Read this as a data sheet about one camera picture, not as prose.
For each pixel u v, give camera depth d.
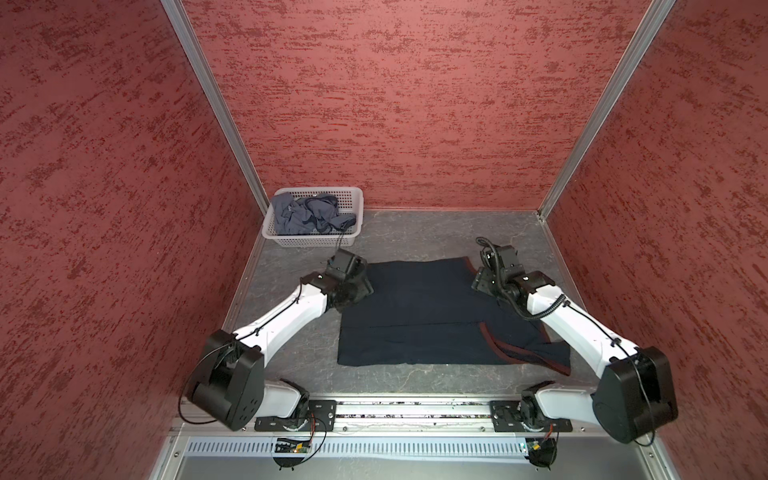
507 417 0.74
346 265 0.67
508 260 0.67
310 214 1.10
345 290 0.74
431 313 1.10
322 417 0.75
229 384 0.41
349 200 1.18
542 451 0.70
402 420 0.74
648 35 0.74
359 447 0.77
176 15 0.71
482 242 0.68
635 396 0.40
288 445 0.73
